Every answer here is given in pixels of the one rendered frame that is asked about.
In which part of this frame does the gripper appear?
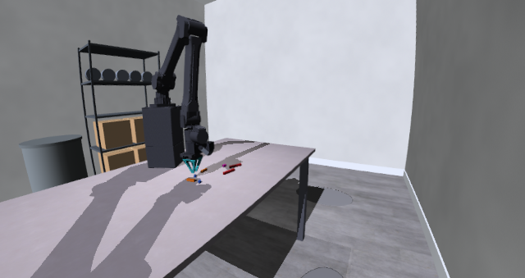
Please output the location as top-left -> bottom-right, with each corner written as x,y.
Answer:
180,141 -> 203,173

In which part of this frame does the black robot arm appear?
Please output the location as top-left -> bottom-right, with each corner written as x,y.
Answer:
149,15 -> 214,156

